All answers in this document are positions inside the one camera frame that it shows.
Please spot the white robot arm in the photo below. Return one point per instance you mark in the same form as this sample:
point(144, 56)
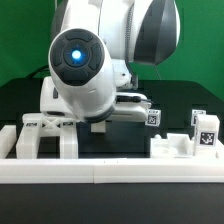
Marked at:
point(93, 43)

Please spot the white chair seat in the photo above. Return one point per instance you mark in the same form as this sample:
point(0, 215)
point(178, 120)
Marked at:
point(173, 146)

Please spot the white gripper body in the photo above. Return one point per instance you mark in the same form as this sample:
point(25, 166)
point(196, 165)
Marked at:
point(133, 107)

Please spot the white chair back frame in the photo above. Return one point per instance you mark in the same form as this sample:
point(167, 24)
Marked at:
point(37, 126)

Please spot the white U-shaped fence frame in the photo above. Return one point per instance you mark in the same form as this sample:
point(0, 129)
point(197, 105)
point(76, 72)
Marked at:
point(118, 170)

